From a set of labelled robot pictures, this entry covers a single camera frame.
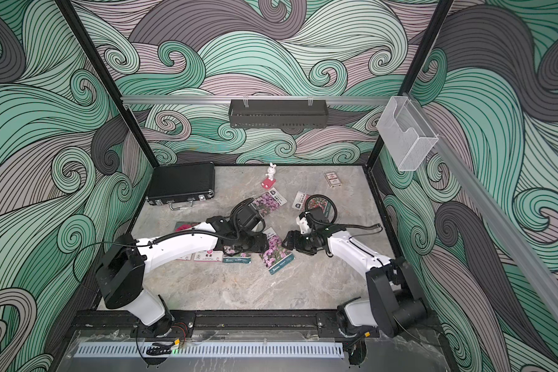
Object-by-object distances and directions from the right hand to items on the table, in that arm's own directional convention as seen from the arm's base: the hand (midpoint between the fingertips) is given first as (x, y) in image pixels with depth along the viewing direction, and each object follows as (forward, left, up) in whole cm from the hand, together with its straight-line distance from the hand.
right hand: (287, 247), depth 85 cm
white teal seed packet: (-1, +4, -4) cm, 6 cm away
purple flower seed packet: (+26, +7, -6) cm, 27 cm away
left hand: (-1, +8, +4) cm, 9 cm away
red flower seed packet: (+26, -9, -7) cm, 28 cm away
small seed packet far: (+38, -25, -5) cm, 46 cm away
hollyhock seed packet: (-1, +31, -4) cm, 31 cm away
